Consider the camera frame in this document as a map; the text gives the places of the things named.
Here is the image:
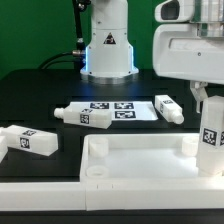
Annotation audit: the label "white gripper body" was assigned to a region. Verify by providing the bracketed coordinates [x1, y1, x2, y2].
[153, 24, 224, 84]

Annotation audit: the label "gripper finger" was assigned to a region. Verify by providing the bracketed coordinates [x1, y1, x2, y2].
[190, 81, 208, 113]

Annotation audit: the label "white desk top tray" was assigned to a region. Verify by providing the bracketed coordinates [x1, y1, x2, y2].
[80, 133, 224, 185]

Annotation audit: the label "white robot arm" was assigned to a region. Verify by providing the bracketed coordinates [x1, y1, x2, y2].
[81, 0, 224, 102]

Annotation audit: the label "white sheet with tags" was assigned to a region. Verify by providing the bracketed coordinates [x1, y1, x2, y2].
[71, 101, 158, 121]

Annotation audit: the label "white front obstacle bar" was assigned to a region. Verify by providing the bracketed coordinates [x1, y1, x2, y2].
[0, 178, 224, 211]

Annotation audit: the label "white obstacle bar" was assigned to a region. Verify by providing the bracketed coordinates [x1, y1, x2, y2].
[0, 136, 8, 163]
[0, 178, 224, 211]

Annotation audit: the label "white left obstacle bar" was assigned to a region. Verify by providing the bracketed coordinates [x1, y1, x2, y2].
[0, 136, 8, 163]

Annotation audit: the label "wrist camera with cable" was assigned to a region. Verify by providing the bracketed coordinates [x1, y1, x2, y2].
[155, 0, 195, 23]

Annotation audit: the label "black cables at base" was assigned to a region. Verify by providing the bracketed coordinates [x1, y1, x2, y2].
[38, 0, 92, 70]

